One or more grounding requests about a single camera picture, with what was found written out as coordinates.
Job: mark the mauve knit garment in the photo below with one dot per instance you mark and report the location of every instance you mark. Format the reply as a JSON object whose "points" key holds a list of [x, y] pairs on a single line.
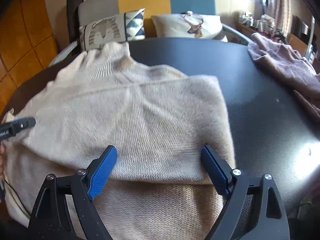
{"points": [[290, 68]]}

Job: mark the tiger print cushion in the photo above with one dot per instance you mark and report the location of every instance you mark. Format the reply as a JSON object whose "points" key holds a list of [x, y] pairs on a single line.
{"points": [[125, 27]]}

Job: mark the beige knit sweater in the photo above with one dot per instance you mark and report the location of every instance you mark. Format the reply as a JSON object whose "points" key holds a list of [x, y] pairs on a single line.
{"points": [[157, 118]]}

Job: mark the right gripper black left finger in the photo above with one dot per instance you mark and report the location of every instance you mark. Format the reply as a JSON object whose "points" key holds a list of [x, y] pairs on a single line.
{"points": [[50, 218]]}

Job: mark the person left hand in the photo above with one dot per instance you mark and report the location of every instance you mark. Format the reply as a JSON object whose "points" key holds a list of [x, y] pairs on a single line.
{"points": [[2, 159]]}

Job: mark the orange wooden cabinet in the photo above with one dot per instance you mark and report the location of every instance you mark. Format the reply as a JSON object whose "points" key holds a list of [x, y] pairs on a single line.
{"points": [[27, 44]]}

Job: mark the wooden side table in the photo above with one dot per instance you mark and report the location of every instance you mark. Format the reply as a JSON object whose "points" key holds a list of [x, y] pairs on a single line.
{"points": [[265, 26]]}

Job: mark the patterned curtain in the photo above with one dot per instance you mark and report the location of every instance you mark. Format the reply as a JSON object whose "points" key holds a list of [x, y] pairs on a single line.
{"points": [[280, 11]]}

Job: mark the deer print cushion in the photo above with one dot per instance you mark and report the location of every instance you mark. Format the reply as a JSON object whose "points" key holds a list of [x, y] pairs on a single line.
{"points": [[189, 25]]}

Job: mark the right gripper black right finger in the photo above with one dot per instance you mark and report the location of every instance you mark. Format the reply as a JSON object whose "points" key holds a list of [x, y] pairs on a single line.
{"points": [[253, 208]]}

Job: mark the grey yellow blue sofa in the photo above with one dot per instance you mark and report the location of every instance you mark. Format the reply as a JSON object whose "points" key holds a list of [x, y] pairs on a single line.
{"points": [[93, 10]]}

